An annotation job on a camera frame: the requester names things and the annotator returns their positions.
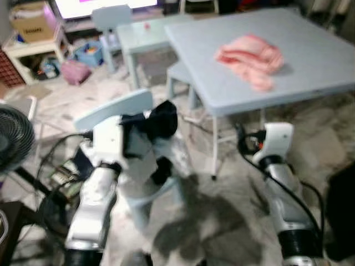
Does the light blue stool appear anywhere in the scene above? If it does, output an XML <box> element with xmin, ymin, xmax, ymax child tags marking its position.
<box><xmin>165</xmin><ymin>60</ymin><xmax>205</xmax><ymax>111</ymax></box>

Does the light blue curved-back chair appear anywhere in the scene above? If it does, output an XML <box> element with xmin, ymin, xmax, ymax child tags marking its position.
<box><xmin>73</xmin><ymin>89</ymin><xmax>188</xmax><ymax>231</ymax></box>

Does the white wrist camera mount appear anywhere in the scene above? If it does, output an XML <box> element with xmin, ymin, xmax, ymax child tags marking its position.
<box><xmin>90</xmin><ymin>115</ymin><xmax>127</xmax><ymax>167</ymax></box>
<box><xmin>252</xmin><ymin>122</ymin><xmax>295</xmax><ymax>167</ymax></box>

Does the green electronic board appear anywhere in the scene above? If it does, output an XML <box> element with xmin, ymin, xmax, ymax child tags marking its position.
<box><xmin>46</xmin><ymin>160</ymin><xmax>85</xmax><ymax>199</ymax></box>

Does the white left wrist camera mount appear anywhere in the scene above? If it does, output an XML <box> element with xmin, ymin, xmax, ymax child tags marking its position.
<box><xmin>90</xmin><ymin>115</ymin><xmax>127</xmax><ymax>167</ymax></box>

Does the white low shelf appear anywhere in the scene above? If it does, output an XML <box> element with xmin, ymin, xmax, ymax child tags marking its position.
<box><xmin>2</xmin><ymin>25</ymin><xmax>72</xmax><ymax>85</ymax></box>

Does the black floor fan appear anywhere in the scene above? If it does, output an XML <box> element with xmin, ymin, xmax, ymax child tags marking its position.
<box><xmin>0</xmin><ymin>105</ymin><xmax>36</xmax><ymax>173</ymax></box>

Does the small light blue chair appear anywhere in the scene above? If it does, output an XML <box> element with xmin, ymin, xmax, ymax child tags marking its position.
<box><xmin>91</xmin><ymin>4</ymin><xmax>134</xmax><ymax>74</ymax></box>

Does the cardboard box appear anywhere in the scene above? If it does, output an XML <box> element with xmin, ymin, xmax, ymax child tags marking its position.
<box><xmin>9</xmin><ymin>1</ymin><xmax>57</xmax><ymax>45</ymax></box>

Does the pink fabric bag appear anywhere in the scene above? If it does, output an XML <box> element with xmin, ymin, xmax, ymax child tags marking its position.
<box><xmin>59</xmin><ymin>59</ymin><xmax>93</xmax><ymax>85</ymax></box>

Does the large light blue table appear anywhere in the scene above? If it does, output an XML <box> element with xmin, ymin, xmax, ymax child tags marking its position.
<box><xmin>165</xmin><ymin>7</ymin><xmax>355</xmax><ymax>181</ymax></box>

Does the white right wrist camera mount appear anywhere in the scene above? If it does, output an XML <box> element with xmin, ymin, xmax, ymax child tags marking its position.
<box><xmin>252</xmin><ymin>122</ymin><xmax>295</xmax><ymax>167</ymax></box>

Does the pink orange child garment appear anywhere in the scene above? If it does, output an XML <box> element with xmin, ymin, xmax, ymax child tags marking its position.
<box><xmin>214</xmin><ymin>34</ymin><xmax>286</xmax><ymax>93</ymax></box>

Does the small light blue table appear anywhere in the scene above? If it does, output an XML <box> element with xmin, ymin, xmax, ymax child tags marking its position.
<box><xmin>115</xmin><ymin>14</ymin><xmax>194</xmax><ymax>90</ymax></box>

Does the television screen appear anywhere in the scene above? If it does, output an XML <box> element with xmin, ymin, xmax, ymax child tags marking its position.
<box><xmin>54</xmin><ymin>0</ymin><xmax>159</xmax><ymax>21</ymax></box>

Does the navy white garment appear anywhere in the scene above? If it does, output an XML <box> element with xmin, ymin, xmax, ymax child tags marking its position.
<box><xmin>119</xmin><ymin>100</ymin><xmax>194</xmax><ymax>188</ymax></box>

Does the blue storage bin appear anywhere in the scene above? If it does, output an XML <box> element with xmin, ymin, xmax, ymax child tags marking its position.
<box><xmin>73</xmin><ymin>40</ymin><xmax>105</xmax><ymax>68</ymax></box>

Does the dark brown side table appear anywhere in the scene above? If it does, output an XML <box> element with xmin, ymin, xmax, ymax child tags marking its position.
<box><xmin>0</xmin><ymin>201</ymin><xmax>27</xmax><ymax>266</ymax></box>

